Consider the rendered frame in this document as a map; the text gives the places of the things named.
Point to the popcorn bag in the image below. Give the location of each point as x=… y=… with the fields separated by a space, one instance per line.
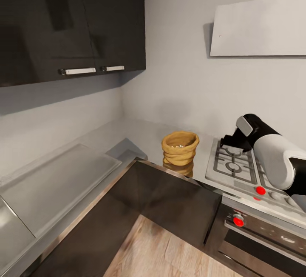
x=180 y=147

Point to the drop in sink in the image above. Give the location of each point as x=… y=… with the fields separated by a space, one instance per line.
x=33 y=203

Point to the burner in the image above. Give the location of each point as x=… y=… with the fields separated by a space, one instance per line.
x=232 y=167

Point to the cabinet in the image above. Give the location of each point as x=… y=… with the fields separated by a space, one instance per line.
x=49 y=40

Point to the oven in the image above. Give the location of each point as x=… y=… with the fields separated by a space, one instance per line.
x=256 y=243

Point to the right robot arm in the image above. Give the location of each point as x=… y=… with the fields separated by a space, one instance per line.
x=283 y=162

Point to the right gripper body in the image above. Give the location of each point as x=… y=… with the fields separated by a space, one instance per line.
x=231 y=140

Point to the range hood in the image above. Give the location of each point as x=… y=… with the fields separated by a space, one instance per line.
x=260 y=27

